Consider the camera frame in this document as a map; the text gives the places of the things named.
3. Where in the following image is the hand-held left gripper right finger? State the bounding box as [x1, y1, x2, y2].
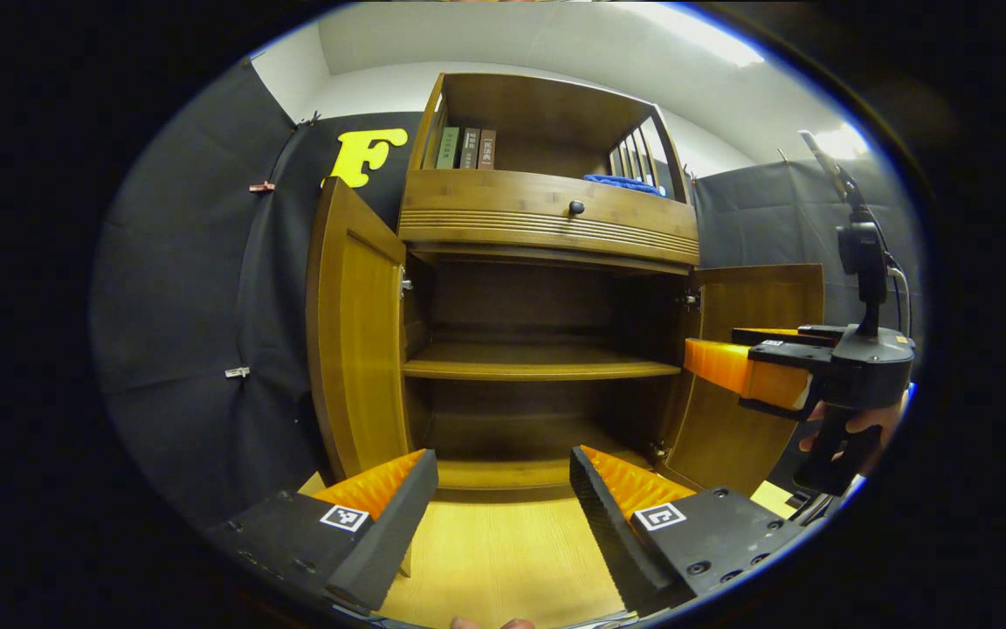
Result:
[569, 445, 805, 617]

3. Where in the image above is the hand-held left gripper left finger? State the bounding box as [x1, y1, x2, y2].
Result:
[206, 448, 439, 612]

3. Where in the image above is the wooden cabinet door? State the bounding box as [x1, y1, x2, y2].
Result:
[306, 177, 412, 481]
[665, 264, 825, 496]

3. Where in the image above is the wooden double-door shoe cabinet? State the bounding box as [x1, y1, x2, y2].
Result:
[398, 73, 701, 490]

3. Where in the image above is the wooden inner cabinet shelf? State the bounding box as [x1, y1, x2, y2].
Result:
[403, 341, 683, 382]

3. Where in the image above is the wooden cabinet drawer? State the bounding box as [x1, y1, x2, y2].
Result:
[398, 169, 701, 267]

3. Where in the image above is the small ceiling light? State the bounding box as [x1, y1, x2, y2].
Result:
[809, 122, 869, 160]

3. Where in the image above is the blue folded towel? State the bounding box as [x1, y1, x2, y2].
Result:
[582, 173, 666, 197]

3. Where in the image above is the black backdrop cloth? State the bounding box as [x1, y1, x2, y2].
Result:
[91, 61, 923, 525]

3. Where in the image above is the white cable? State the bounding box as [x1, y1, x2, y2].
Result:
[887, 262, 914, 337]

